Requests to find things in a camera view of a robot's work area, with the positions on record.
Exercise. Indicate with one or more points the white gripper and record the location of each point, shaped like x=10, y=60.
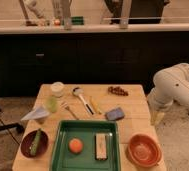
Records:
x=156, y=116

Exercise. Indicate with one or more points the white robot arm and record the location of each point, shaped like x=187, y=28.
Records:
x=170, y=84

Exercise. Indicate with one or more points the orange clay bowl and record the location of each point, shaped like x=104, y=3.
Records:
x=143, y=151

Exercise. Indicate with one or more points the yellow marker pen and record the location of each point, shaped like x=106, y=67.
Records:
x=95, y=106

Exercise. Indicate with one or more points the orange fruit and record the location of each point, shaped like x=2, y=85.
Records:
x=75, y=145

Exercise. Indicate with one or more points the silver fork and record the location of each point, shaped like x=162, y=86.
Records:
x=67, y=107

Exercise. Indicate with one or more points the green plastic tray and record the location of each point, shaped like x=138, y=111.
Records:
x=64, y=160

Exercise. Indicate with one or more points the white round container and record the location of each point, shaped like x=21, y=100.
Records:
x=57, y=89

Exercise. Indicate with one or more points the light green cup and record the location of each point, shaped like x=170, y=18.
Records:
x=51, y=104

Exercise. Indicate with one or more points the green cucumber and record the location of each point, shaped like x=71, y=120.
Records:
x=35, y=143

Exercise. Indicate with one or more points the green box on counter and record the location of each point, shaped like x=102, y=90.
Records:
x=77, y=20

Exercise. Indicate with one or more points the dark red bowl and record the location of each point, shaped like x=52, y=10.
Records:
x=27, y=141

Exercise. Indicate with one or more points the red small object on counter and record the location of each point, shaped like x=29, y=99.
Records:
x=57, y=22

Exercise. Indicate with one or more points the black tripod stand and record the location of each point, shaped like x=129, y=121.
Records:
x=3, y=125

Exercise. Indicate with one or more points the silver spoon black handle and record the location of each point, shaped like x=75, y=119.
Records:
x=78, y=92

